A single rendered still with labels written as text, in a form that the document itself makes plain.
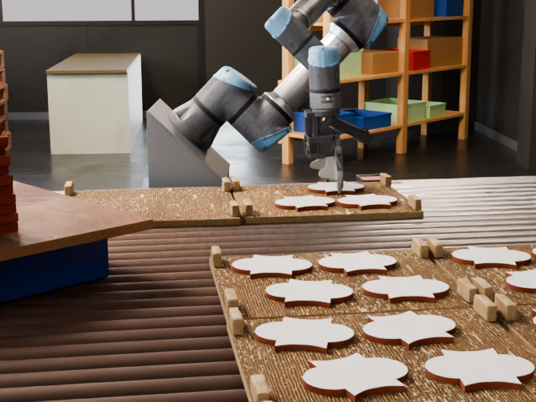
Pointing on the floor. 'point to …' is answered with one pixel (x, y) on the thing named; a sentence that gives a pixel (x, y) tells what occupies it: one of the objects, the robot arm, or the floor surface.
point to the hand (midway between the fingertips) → (336, 187)
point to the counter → (95, 103)
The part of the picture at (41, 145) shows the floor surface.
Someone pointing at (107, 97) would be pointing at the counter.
